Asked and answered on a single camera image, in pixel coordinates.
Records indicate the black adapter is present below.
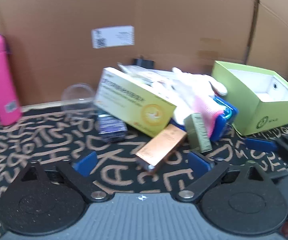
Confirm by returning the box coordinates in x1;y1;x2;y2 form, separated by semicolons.
131;58;155;69

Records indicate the black and tan patterned mat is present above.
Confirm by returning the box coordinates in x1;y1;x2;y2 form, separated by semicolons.
0;102;288;240

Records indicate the small olive green box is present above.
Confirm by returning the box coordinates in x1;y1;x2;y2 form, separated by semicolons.
184;113;212;153

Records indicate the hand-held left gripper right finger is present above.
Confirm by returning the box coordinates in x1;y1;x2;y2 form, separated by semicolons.
176;152;278;203

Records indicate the copper-coloured box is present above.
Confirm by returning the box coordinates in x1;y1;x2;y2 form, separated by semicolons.
135;124;187;174

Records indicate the pink bottle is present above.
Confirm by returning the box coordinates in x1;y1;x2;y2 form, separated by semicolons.
0;34;22;126

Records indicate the clear plastic cup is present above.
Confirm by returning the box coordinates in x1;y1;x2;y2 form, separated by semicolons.
61;83;96;113

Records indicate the yellow-green medicine box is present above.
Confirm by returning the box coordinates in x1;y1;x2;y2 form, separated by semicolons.
94;67;177;138

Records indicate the clear plastic packet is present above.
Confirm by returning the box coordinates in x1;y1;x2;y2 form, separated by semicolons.
118;64;175;90

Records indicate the open light green box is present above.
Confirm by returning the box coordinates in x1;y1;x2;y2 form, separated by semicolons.
211;60;288;135

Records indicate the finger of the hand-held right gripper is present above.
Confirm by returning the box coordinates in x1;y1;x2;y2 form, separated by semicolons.
244;135;288;156

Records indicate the white shipping label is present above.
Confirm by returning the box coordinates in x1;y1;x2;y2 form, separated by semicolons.
91;26;135;48

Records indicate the blue plastic case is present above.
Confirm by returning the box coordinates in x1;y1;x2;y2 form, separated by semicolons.
170;96;239;141

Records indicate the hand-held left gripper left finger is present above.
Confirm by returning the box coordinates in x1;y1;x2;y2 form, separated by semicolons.
21;151;111;203

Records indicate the large cardboard box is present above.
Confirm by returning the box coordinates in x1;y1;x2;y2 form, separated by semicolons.
0;0;288;107

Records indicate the small purple box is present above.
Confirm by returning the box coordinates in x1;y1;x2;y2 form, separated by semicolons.
96;114;128;143

